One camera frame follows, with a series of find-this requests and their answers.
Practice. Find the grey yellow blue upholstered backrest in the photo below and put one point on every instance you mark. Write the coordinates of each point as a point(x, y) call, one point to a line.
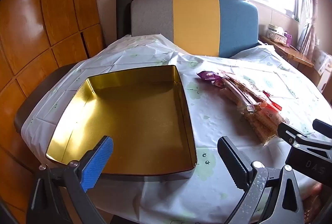
point(194, 22)

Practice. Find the wooden wardrobe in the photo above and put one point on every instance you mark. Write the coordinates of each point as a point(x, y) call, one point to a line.
point(39, 19)

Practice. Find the purple snack packet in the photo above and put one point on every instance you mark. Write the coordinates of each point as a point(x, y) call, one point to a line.
point(208, 76)

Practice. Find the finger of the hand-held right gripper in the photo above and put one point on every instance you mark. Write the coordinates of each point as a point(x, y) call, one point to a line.
point(323, 127)
point(286, 133)

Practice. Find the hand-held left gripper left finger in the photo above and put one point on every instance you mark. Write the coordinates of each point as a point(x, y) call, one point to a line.
point(97, 161)

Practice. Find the small white box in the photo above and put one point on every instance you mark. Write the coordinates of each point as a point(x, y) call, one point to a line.
point(273, 27)

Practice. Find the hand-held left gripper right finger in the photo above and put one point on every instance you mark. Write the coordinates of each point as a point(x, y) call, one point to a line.
point(233, 159)

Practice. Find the black rolled mat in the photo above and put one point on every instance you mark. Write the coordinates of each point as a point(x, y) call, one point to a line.
point(123, 14)

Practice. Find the gold metal tin box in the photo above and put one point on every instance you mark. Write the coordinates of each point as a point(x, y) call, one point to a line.
point(134, 120)

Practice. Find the pale hanging curtain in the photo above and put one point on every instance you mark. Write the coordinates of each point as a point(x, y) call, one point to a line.
point(308, 32)

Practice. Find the large red rice candy bag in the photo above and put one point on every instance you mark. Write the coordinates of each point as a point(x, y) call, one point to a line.
point(259, 123)

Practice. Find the purple bottle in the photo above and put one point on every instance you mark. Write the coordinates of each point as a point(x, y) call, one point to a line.
point(288, 38)

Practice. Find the wooden side table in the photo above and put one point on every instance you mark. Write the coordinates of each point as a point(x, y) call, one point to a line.
point(290, 54)

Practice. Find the patterned tissue box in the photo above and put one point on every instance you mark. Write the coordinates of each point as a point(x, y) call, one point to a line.
point(277, 37)

